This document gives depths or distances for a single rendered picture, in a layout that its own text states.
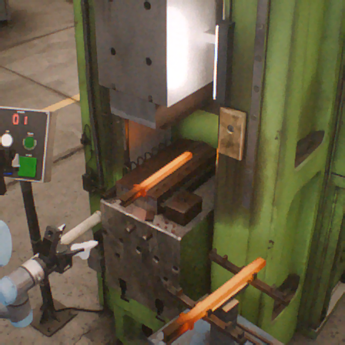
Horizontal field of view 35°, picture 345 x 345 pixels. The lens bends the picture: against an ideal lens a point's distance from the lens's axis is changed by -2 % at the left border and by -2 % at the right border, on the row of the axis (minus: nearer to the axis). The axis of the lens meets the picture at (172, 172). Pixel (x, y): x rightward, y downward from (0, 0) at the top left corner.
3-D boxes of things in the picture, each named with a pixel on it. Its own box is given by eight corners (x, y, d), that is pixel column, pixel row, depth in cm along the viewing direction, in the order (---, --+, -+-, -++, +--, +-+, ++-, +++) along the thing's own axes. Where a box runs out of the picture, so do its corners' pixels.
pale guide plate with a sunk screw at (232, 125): (240, 161, 186) (243, 115, 177) (217, 152, 190) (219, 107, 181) (243, 158, 187) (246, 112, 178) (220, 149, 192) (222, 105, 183)
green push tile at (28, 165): (34, 177, 215) (36, 158, 215) (17, 175, 216) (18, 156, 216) (36, 177, 216) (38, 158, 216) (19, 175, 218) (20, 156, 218)
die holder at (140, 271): (178, 325, 219) (179, 239, 194) (106, 284, 238) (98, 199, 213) (250, 250, 256) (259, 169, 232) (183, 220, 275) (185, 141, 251)
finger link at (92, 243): (98, 252, 183) (71, 258, 181) (97, 239, 180) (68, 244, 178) (100, 259, 181) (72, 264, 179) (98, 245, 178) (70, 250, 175)
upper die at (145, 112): (155, 129, 186) (155, 103, 181) (110, 113, 196) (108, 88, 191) (223, 87, 214) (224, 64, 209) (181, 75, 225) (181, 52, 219)
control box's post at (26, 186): (50, 320, 281) (16, 135, 222) (45, 317, 283) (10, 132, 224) (55, 316, 283) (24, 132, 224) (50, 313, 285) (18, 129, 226)
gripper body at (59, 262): (58, 255, 185) (31, 275, 177) (55, 235, 180) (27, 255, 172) (75, 265, 181) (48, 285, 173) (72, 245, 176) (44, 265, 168)
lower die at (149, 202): (157, 215, 206) (156, 195, 201) (115, 195, 216) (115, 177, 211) (219, 165, 234) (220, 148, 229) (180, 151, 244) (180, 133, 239)
